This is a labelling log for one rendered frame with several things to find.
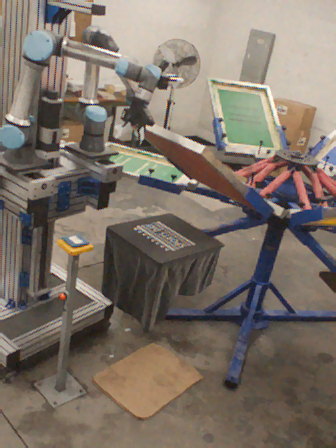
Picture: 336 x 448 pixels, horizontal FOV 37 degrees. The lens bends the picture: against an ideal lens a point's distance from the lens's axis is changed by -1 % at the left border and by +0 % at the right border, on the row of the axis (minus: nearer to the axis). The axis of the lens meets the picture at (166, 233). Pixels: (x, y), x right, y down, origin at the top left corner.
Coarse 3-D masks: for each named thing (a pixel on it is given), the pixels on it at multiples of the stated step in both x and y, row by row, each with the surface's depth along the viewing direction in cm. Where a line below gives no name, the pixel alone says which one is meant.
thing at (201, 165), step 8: (168, 144) 242; (184, 152) 237; (192, 152) 224; (192, 160) 245; (200, 160) 232; (200, 168) 254; (208, 168) 240; (208, 176) 264; (216, 176) 248; (216, 184) 274; (224, 184) 258; (224, 192) 286; (232, 192) 267; (240, 200) 278
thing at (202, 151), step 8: (152, 128) 236; (160, 128) 233; (160, 136) 234; (168, 136) 229; (176, 136) 226; (152, 144) 274; (176, 144) 229; (184, 144) 222; (192, 144) 220; (160, 152) 283; (200, 152) 216; (208, 152) 219; (208, 160) 221; (216, 160) 225; (216, 168) 228; (224, 168) 232; (224, 176) 235; (232, 176) 239; (232, 184) 243; (240, 184) 246; (240, 192) 251
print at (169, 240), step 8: (152, 224) 281; (160, 224) 282; (144, 232) 270; (152, 232) 271; (160, 232) 273; (168, 232) 275; (176, 232) 276; (152, 240) 263; (160, 240) 264; (168, 240) 266; (176, 240) 268; (184, 240) 269; (168, 248) 257; (176, 248) 259
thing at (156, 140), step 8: (144, 136) 263; (152, 136) 248; (160, 144) 257; (168, 152) 267; (176, 152) 250; (176, 160) 278; (184, 160) 260; (184, 168) 291; (192, 168) 271; (192, 176) 303; (200, 176) 281; (208, 184) 292
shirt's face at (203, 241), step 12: (156, 216) 292; (168, 216) 295; (120, 228) 269; (180, 228) 282; (192, 228) 285; (132, 240) 259; (144, 240) 261; (192, 240) 271; (204, 240) 274; (216, 240) 276; (156, 252) 251; (168, 252) 253; (180, 252) 256; (192, 252) 258
